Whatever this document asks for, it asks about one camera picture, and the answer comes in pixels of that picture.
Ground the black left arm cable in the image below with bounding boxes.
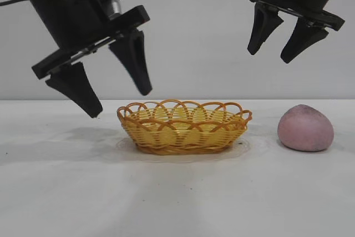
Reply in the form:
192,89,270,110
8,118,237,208
0,0,30,7

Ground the left wrist camera silver lens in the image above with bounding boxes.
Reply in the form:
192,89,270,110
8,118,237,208
84,0,123,22

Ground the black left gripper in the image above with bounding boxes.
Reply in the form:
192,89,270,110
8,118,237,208
10,0,151,119

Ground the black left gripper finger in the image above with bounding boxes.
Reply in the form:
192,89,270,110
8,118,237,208
108,29,153,96

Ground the pink peach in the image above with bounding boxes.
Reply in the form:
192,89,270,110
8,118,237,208
277,104,334,153

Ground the yellow woven wicker basket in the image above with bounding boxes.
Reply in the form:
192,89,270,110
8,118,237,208
116,99,253,157

